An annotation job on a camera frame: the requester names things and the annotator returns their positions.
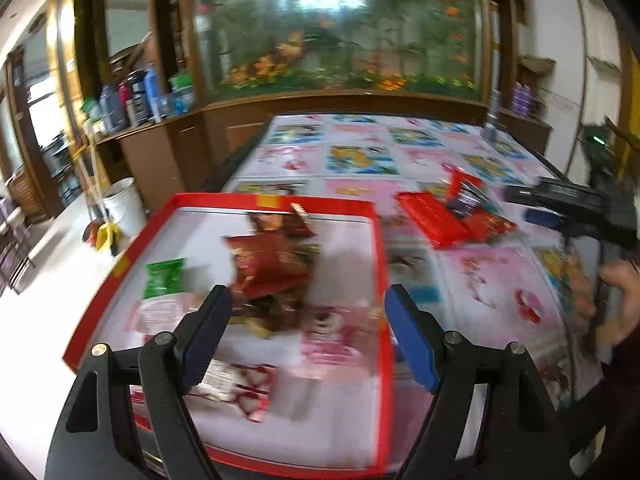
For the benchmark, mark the green lid container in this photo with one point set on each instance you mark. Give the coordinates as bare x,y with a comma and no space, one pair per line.
180,94

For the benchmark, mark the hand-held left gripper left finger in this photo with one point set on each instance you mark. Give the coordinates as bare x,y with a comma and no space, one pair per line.
205,335

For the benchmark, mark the green snack packet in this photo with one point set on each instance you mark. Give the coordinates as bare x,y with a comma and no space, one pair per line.
164,280

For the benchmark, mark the person's right hand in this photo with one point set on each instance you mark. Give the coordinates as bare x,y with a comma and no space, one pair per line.
622,300

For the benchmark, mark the wooden cabinet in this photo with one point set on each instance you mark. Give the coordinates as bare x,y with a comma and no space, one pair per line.
165,160

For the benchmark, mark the white plastic bucket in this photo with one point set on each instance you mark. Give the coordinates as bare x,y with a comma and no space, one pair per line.
125,207

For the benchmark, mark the yellow dustpan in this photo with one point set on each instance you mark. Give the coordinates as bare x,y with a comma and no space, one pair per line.
107,236

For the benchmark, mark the white red snack packet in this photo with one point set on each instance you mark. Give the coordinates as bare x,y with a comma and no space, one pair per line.
240,385

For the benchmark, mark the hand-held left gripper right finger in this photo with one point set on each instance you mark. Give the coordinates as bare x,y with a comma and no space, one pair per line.
410,340

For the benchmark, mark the fruit print tablecloth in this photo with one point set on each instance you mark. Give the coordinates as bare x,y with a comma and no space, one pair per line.
360,160

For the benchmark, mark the person's right forearm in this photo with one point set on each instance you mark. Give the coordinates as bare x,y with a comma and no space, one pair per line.
605,395

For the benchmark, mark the light blue bottle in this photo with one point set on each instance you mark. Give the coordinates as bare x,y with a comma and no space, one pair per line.
109,107

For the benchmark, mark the dark brown snack packet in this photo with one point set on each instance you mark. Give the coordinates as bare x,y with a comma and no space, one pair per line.
272,316

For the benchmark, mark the dark red snack packet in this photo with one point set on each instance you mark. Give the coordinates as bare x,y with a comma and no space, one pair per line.
277,222

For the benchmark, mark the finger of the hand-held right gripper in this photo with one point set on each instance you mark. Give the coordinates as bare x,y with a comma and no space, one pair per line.
545,217
527,194

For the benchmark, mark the pink white snack packet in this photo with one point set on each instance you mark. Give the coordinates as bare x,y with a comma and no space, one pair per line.
155,315

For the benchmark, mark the glass tank with artificial flowers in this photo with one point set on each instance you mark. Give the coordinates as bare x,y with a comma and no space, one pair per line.
340,25

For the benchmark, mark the red snack tray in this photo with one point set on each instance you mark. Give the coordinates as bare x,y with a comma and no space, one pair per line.
325,435

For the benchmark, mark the wicker basket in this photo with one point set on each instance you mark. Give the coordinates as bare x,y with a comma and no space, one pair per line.
26,194

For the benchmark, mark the red gold snack packet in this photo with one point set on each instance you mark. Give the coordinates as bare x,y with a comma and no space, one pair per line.
492,225

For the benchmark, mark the red brown snack packet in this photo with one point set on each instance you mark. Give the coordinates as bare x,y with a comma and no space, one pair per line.
270,265

